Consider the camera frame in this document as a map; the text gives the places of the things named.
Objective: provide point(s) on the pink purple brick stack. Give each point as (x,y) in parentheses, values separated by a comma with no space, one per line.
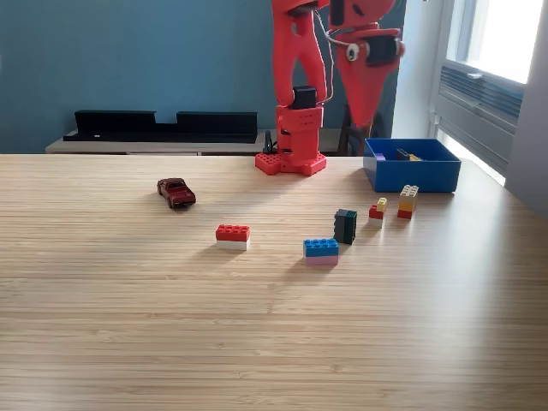
(381,157)

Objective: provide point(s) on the yellow toy digger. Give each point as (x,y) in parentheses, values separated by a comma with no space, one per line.
(416,158)

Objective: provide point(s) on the blue plastic bin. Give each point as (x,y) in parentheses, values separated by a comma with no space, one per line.
(415,175)

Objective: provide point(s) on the dark wooden chair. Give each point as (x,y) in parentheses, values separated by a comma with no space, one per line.
(353,141)

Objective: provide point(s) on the grey radiator unit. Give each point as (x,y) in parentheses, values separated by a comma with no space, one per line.
(479,111)

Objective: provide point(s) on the black table clamp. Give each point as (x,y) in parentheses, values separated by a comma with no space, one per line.
(269,143)

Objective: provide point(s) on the cream orange red brick stack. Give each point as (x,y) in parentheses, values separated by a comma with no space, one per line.
(407,203)

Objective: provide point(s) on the small red white yellow bricks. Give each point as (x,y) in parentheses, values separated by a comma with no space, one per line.
(377,214)

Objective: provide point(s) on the grey dark green brick stack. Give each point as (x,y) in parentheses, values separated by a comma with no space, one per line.
(344,227)

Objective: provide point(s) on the blue pink brick stack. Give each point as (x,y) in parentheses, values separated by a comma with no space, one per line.
(321,252)

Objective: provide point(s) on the red white brick stack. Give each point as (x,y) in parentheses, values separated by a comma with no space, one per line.
(232,237)

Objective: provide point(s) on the dark red toy car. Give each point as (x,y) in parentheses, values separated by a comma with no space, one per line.
(176,193)

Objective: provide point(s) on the pale wooden sideboard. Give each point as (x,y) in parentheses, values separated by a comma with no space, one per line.
(128,147)

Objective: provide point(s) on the white window frame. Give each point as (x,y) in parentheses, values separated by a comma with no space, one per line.
(462,43)

